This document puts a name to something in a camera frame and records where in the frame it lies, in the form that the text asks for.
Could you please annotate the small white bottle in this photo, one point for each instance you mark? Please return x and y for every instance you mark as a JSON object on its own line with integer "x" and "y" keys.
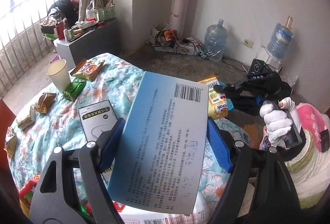
{"x": 66, "y": 35}

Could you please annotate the metal window railing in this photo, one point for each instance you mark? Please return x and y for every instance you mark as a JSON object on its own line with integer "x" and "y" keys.
{"x": 15, "y": 41}

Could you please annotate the pink printed cloth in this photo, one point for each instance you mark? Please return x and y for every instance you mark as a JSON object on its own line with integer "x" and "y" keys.
{"x": 312, "y": 120}

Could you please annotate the orange printed snack packet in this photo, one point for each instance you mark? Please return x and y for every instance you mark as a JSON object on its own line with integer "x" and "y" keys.
{"x": 87, "y": 69}

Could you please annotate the cream fluffy blanket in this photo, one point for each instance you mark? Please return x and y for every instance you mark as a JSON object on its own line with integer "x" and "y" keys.
{"x": 304, "y": 162}

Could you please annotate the white pink printed box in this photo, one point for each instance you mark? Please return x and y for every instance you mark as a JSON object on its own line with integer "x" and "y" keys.
{"x": 154, "y": 218}

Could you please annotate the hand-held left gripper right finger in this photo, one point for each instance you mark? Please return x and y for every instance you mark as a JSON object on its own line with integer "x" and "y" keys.
{"x": 219, "y": 146}

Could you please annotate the white paper cup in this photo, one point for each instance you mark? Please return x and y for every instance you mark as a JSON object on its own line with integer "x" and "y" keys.
{"x": 59, "y": 74}

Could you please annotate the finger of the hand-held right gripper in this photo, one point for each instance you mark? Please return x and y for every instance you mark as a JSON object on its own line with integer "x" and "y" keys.
{"x": 232, "y": 87}
{"x": 245, "y": 104}

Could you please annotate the white plastic bag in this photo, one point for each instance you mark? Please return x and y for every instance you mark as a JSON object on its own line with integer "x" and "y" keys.
{"x": 90, "y": 11}

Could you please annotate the grey cabinet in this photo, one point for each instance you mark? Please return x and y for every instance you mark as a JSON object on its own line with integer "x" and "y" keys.
{"x": 87, "y": 46}

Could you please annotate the green plastic basket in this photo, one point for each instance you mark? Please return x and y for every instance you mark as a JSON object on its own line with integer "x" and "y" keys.
{"x": 105, "y": 15}

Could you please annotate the crumpled orange black bag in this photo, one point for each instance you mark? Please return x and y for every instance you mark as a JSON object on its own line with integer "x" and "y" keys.
{"x": 167, "y": 37}

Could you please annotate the brown cardboard piece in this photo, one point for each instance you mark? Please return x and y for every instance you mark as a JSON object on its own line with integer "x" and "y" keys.
{"x": 251, "y": 136}

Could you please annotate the rolled printed wallpaper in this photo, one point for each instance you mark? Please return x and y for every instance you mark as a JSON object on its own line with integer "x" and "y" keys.
{"x": 180, "y": 7}

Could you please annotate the black clothing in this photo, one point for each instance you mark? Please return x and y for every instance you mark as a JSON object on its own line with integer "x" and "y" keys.
{"x": 61, "y": 7}

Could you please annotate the white water dispenser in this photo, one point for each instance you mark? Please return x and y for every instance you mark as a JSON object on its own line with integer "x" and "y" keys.
{"x": 273, "y": 61}

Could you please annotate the person's right hand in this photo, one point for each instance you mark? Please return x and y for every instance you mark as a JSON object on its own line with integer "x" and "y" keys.
{"x": 273, "y": 123}

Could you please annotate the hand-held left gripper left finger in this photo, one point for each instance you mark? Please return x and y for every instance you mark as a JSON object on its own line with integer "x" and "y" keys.
{"x": 113, "y": 141}

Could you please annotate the blue water jug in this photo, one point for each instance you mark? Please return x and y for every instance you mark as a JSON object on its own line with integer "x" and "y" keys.
{"x": 279, "y": 38}

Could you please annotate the wooden utensils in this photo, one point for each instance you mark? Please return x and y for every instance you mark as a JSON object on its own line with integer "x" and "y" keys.
{"x": 110, "y": 3}

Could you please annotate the yellow snack packet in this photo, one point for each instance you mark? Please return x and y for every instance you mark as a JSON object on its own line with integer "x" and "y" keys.
{"x": 215, "y": 109}

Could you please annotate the red thermos bottle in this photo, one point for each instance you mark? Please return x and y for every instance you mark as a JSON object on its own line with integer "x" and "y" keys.
{"x": 60, "y": 30}

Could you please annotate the small green snack packet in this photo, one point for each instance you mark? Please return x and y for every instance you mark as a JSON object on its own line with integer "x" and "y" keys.
{"x": 74, "y": 90}

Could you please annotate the blue medicine box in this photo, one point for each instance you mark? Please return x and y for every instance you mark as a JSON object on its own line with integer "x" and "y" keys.
{"x": 159, "y": 136}

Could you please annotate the empty clear water jug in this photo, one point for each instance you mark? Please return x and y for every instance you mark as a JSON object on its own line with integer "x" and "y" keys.
{"x": 216, "y": 38}

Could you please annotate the red tape roll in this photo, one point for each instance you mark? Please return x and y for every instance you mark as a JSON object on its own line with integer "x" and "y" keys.
{"x": 100, "y": 24}

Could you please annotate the teal floral quilt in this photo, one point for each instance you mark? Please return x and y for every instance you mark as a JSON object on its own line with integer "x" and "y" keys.
{"x": 113, "y": 77}

